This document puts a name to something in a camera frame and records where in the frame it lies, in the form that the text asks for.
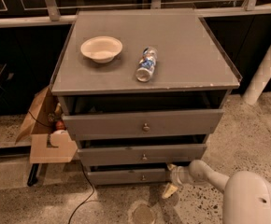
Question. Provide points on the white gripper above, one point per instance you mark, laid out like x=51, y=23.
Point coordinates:
x=177, y=175

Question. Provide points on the grey bottom drawer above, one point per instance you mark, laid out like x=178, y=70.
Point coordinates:
x=128, y=176

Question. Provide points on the grey drawer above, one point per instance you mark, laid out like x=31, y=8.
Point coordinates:
x=128, y=176
x=139, y=155
x=142, y=124

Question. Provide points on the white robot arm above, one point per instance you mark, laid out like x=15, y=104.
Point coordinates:
x=246, y=195

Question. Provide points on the grey middle drawer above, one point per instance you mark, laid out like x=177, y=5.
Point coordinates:
x=139, y=155

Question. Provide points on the grey top drawer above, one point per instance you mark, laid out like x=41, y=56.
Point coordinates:
x=142, y=124

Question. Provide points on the grey drawer cabinet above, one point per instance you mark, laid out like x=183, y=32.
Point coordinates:
x=191, y=73

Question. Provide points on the open cardboard box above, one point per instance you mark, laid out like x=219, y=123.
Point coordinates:
x=48, y=145

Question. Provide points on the clear plastic water bottle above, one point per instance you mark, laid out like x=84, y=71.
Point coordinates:
x=147, y=65

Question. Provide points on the black table leg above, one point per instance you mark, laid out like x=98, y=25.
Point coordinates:
x=32, y=179

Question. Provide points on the white paper bowl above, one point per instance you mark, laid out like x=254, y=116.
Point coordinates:
x=101, y=49

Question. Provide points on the white diagonal pipe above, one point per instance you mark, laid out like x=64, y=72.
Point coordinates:
x=259, y=80

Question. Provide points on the metal window railing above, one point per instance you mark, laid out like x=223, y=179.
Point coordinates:
x=60, y=13

